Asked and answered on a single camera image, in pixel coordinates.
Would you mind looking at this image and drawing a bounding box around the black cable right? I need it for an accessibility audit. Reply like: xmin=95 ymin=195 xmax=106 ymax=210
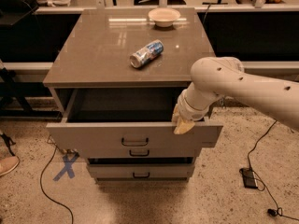
xmin=246 ymin=119 xmax=299 ymax=222

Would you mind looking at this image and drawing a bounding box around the black power adapter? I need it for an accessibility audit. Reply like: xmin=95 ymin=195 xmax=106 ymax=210
xmin=239 ymin=168 xmax=258 ymax=189

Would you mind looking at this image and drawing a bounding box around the grey drawer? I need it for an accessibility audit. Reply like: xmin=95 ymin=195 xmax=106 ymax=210
xmin=87 ymin=164 xmax=194 ymax=180
xmin=48 ymin=88 xmax=222 ymax=150
xmin=78 ymin=147 xmax=201 ymax=158

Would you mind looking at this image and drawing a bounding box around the grey drawer cabinet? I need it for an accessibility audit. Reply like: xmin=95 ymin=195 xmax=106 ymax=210
xmin=42 ymin=7 xmax=227 ymax=184

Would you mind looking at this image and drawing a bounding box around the blue tape cross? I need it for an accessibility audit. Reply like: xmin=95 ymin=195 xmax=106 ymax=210
xmin=53 ymin=153 xmax=79 ymax=181

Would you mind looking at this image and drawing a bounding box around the grey middle drawer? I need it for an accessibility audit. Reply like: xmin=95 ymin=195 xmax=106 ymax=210
xmin=78 ymin=147 xmax=201 ymax=158

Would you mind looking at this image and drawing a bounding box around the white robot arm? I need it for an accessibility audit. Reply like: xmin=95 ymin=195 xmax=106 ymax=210
xmin=172 ymin=57 xmax=299 ymax=134

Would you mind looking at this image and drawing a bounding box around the blue white soda can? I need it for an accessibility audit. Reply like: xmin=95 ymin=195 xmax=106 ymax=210
xmin=130 ymin=39 xmax=164 ymax=68

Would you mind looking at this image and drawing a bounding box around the black tripod leg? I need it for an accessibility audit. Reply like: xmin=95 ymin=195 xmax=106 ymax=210
xmin=0 ymin=132 xmax=15 ymax=156

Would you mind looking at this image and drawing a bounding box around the black cable left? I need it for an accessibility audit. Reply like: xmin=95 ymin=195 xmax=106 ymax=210
xmin=38 ymin=145 xmax=75 ymax=224

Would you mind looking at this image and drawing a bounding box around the black cable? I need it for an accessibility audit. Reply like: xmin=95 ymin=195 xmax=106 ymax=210
xmin=246 ymin=119 xmax=299 ymax=222
xmin=38 ymin=145 xmax=75 ymax=224

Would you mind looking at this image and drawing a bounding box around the grey top drawer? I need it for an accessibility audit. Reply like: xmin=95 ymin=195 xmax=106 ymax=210
xmin=48 ymin=88 xmax=222 ymax=150

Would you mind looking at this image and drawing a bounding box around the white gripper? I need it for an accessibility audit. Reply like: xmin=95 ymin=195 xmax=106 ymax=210
xmin=172 ymin=90 xmax=208 ymax=134

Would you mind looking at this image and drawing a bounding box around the black office chair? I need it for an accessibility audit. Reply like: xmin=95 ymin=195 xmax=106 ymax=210
xmin=0 ymin=0 xmax=38 ymax=28

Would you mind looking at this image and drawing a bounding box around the tan shoe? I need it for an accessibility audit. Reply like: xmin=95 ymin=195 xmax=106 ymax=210
xmin=0 ymin=156 xmax=20 ymax=176

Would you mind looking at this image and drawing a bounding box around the grey bottom drawer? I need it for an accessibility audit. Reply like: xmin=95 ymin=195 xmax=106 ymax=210
xmin=87 ymin=164 xmax=194 ymax=180

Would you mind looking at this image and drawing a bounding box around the white bowl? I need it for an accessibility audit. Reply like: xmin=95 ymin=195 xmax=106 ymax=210
xmin=149 ymin=7 xmax=180 ymax=27

